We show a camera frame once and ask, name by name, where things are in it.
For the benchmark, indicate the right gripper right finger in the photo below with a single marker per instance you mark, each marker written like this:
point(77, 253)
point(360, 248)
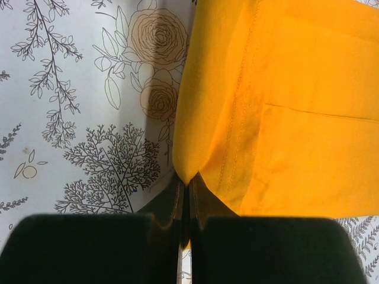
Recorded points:
point(227, 248)

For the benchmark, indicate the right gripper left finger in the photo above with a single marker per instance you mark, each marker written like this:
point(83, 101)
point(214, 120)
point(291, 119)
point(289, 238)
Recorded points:
point(141, 247)

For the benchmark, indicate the orange t shirt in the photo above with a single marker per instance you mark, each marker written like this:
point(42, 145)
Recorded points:
point(278, 107)

